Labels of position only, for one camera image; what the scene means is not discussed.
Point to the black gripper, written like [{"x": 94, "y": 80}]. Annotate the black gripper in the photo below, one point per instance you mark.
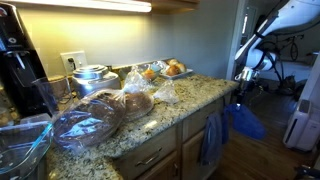
[{"x": 246, "y": 88}]

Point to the clear empty plastic bag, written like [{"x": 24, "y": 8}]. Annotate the clear empty plastic bag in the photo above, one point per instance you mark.
[{"x": 166, "y": 93}]

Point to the gray knit towel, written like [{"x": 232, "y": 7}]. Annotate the gray knit towel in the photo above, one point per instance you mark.
[{"x": 211, "y": 138}]

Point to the white wall outlet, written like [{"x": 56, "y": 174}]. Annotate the white wall outlet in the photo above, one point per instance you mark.
[{"x": 74, "y": 62}]

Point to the wooden upper cabinet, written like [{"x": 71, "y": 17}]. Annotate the wooden upper cabinet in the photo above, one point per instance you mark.
[{"x": 173, "y": 6}]

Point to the wooden base cabinet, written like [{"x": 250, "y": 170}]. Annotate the wooden base cabinet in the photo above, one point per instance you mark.
[{"x": 196, "y": 133}]

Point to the white serving tray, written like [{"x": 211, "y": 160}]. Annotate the white serving tray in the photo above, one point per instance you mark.
[{"x": 181, "y": 74}]

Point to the bagged dark bread loaf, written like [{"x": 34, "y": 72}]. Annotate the bagged dark bread loaf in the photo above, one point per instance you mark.
[{"x": 88, "y": 121}]

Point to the black coffee machine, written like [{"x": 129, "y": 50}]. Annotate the black coffee machine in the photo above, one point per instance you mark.
[{"x": 18, "y": 66}]

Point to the blue towel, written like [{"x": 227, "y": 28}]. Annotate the blue towel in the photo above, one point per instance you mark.
[{"x": 248, "y": 121}]

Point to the bagged round bread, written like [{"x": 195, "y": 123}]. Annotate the bagged round bread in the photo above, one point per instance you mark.
[{"x": 138, "y": 103}]

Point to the wide wooden drawer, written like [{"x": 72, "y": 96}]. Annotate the wide wooden drawer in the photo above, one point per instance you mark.
[{"x": 200, "y": 120}]

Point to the wide wooden cabinet door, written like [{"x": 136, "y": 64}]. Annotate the wide wooden cabinet door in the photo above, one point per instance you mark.
[{"x": 193, "y": 160}]

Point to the white door frame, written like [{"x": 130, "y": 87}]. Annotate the white door frame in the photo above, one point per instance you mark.
[{"x": 235, "y": 36}]

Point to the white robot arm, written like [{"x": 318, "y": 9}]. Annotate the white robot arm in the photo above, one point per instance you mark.
[{"x": 286, "y": 16}]

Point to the clear glass baking dish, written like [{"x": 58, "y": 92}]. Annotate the clear glass baking dish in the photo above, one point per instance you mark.
[{"x": 20, "y": 148}]

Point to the clear glass pitcher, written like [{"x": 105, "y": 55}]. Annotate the clear glass pitcher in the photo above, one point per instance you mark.
[{"x": 55, "y": 95}]

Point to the white floor appliance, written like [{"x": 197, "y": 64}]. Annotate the white floor appliance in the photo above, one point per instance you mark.
[{"x": 305, "y": 123}]

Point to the glass fruit bowl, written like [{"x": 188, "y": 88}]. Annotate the glass fruit bowl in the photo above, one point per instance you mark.
[{"x": 151, "y": 71}]

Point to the narrow wooden drawer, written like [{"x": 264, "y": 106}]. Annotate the narrow wooden drawer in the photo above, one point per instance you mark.
[{"x": 146, "y": 153}]

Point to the bread roll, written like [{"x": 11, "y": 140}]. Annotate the bread roll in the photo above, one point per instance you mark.
[
  {"x": 173, "y": 62},
  {"x": 181, "y": 67},
  {"x": 172, "y": 70}
]

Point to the orange fruit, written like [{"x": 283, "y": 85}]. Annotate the orange fruit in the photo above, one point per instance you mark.
[{"x": 150, "y": 74}]

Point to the under-cabinet light strip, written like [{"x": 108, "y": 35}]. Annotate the under-cabinet light strip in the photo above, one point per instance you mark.
[{"x": 80, "y": 5}]

